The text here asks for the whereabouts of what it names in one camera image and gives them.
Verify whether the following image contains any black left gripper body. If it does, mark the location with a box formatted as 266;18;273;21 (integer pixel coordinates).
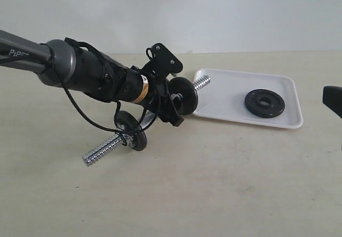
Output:
133;66;172;114

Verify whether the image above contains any black weight plate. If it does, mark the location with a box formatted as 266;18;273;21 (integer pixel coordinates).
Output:
114;110;147;151
168;77;198;116
244;89;286;119

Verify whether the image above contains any chrome dumbbell bar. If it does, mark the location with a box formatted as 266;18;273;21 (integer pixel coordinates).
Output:
82;75;211;167

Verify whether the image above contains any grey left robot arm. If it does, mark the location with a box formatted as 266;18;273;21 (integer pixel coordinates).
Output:
1;30;184;127

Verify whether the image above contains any white plastic tray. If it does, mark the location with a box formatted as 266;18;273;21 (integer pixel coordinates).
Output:
193;68;304;129

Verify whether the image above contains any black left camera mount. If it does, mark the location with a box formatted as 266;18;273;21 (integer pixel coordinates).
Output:
143;43;183;78

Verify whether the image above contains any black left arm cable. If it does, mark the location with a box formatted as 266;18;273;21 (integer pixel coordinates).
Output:
0;37;172;141

